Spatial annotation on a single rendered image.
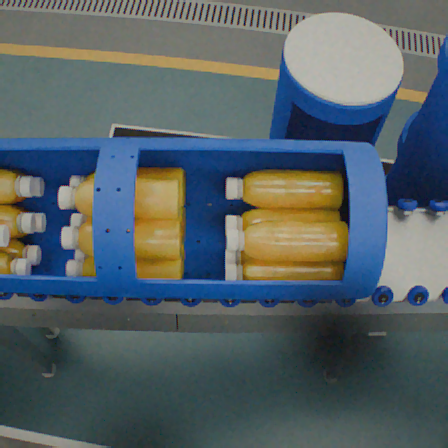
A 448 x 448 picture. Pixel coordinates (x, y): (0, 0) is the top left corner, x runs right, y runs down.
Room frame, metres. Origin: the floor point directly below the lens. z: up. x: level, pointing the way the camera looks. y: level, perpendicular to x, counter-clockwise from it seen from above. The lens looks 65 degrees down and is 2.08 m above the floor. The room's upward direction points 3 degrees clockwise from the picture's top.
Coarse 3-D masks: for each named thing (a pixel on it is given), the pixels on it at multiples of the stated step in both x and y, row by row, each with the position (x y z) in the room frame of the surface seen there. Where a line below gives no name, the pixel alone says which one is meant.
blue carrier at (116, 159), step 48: (0, 144) 0.54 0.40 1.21; (48, 144) 0.54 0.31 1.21; (96, 144) 0.54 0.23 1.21; (144, 144) 0.54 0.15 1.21; (192, 144) 0.55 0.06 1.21; (240, 144) 0.56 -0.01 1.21; (288, 144) 0.56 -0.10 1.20; (336, 144) 0.57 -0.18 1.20; (48, 192) 0.55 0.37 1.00; (96, 192) 0.44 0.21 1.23; (192, 192) 0.57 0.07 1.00; (384, 192) 0.47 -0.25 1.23; (48, 240) 0.46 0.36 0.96; (96, 240) 0.37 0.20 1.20; (192, 240) 0.48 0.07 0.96; (384, 240) 0.40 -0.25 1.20; (0, 288) 0.31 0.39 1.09; (48, 288) 0.32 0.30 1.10; (96, 288) 0.32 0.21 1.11; (144, 288) 0.33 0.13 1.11; (192, 288) 0.33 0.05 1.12; (240, 288) 0.33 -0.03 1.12; (288, 288) 0.34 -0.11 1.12; (336, 288) 0.34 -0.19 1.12
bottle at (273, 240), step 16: (256, 224) 0.44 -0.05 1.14; (272, 224) 0.44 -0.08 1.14; (288, 224) 0.44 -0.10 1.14; (304, 224) 0.45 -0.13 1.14; (320, 224) 0.45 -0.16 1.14; (336, 224) 0.45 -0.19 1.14; (240, 240) 0.41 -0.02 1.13; (256, 240) 0.41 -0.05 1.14; (272, 240) 0.41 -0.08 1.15; (288, 240) 0.41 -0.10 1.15; (304, 240) 0.41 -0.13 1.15; (320, 240) 0.42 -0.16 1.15; (336, 240) 0.42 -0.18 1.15; (256, 256) 0.39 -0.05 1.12; (272, 256) 0.39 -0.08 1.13; (288, 256) 0.39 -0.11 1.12; (304, 256) 0.39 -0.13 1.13; (320, 256) 0.40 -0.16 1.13; (336, 256) 0.40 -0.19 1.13
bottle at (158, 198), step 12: (144, 180) 0.49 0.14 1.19; (156, 180) 0.49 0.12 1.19; (168, 180) 0.49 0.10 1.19; (72, 192) 0.47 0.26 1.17; (84, 192) 0.46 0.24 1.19; (144, 192) 0.46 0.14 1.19; (156, 192) 0.46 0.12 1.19; (168, 192) 0.47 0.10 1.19; (72, 204) 0.45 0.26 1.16; (84, 204) 0.44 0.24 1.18; (144, 204) 0.45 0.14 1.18; (156, 204) 0.45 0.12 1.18; (168, 204) 0.45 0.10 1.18; (144, 216) 0.44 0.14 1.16; (156, 216) 0.44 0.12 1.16; (168, 216) 0.44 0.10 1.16
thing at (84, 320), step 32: (416, 224) 0.56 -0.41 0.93; (416, 256) 0.49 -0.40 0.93; (0, 320) 0.31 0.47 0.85; (32, 320) 0.32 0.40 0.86; (64, 320) 0.33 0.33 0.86; (96, 320) 0.33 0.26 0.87; (128, 320) 0.33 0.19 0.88; (160, 320) 0.34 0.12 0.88; (192, 320) 0.34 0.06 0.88; (224, 320) 0.35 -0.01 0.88; (256, 320) 0.35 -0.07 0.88; (288, 320) 0.35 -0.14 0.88; (320, 320) 0.36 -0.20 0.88; (352, 320) 0.36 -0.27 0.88; (384, 320) 0.36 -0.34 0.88; (416, 320) 0.36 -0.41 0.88
